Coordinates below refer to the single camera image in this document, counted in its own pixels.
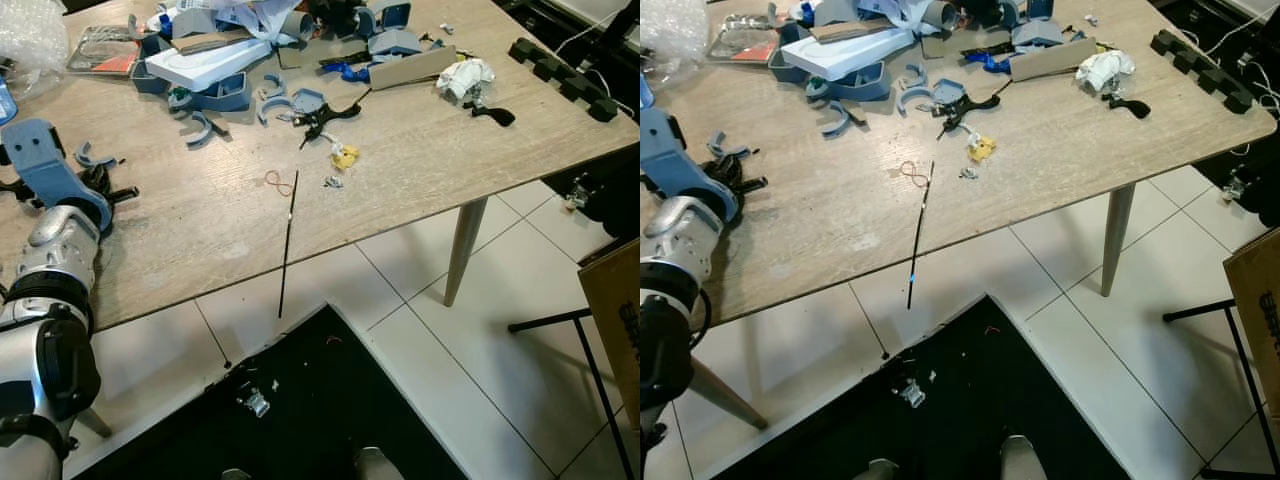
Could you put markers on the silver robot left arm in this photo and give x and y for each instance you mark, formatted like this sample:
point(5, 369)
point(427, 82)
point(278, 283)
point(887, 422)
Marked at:
point(60, 250)
point(680, 240)

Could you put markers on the blue-grey curved printed clip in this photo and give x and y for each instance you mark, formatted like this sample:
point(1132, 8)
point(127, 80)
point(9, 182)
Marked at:
point(200, 132)
point(912, 82)
point(272, 90)
point(836, 122)
point(728, 148)
point(92, 157)

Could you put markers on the clear package with red card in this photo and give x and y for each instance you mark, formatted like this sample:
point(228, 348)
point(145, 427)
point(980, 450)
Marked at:
point(745, 42)
point(103, 50)

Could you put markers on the large blue-grey printed housing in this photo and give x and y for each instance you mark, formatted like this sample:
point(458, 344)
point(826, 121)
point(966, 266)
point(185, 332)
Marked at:
point(220, 95)
point(850, 85)

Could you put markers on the small silver metal fitting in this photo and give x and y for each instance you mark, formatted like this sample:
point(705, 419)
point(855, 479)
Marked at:
point(576, 197)
point(1233, 187)

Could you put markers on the flat white box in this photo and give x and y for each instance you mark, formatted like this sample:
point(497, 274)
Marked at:
point(205, 62)
point(845, 52)

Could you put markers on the clear bubble wrap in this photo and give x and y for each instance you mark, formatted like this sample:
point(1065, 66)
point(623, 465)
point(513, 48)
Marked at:
point(672, 25)
point(30, 35)

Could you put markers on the red rubber band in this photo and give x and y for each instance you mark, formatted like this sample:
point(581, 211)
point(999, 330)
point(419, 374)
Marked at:
point(912, 175)
point(278, 182)

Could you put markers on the brown cardboard piece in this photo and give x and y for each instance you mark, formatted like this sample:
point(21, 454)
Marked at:
point(210, 41)
point(848, 31)

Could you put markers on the brown cardboard box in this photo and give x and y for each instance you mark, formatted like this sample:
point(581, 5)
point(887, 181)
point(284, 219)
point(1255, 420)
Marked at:
point(612, 320)
point(1255, 310)

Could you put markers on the thin black rod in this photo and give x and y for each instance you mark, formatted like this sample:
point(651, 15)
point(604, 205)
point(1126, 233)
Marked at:
point(289, 240)
point(921, 235)

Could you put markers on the black toothed foam block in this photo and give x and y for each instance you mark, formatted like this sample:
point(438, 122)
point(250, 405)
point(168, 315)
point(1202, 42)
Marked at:
point(563, 78)
point(1200, 70)

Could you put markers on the wooden table leg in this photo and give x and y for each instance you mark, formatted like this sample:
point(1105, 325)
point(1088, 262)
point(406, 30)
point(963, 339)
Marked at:
point(95, 422)
point(465, 250)
point(1117, 240)
point(725, 395)

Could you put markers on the small silver metal bit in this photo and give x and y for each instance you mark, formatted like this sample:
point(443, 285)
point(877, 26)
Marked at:
point(968, 174)
point(333, 182)

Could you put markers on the black hand tool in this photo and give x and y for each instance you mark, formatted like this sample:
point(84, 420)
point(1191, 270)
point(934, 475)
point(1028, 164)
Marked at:
point(963, 108)
point(325, 118)

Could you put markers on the small yellow plastic piece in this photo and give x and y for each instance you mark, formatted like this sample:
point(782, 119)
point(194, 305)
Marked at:
point(345, 156)
point(981, 148)

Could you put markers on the black plastic lever part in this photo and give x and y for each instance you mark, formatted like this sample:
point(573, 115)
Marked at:
point(495, 113)
point(1130, 105)

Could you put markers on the grey plastic tube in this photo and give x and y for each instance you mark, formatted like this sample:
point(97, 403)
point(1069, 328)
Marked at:
point(938, 14)
point(296, 24)

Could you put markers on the small metal piece on mat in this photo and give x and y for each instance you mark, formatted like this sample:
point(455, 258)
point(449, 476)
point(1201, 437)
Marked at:
point(255, 402)
point(912, 392)

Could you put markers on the black floor mat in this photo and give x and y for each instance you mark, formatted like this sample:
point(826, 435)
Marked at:
point(300, 420)
point(960, 410)

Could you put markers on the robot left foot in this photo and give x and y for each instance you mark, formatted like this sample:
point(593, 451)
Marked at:
point(880, 470)
point(235, 474)

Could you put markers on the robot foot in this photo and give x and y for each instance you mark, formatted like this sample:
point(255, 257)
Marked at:
point(372, 465)
point(880, 470)
point(1022, 458)
point(235, 474)

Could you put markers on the blue-grey printed shell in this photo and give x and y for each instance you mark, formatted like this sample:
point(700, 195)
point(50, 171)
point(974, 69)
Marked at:
point(395, 42)
point(1036, 33)

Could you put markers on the long cardboard strip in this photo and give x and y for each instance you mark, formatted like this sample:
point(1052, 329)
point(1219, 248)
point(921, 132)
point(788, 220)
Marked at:
point(410, 68)
point(1052, 58)

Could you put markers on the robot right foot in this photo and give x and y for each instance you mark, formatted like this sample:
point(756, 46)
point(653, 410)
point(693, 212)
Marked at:
point(372, 465)
point(1022, 458)

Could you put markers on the blue-grey printed bracket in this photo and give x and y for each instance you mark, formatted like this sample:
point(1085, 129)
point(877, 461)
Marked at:
point(948, 92)
point(306, 100)

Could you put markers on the black metal frame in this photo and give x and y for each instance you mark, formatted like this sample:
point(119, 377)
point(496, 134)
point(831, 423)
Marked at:
point(590, 370)
point(1245, 370)

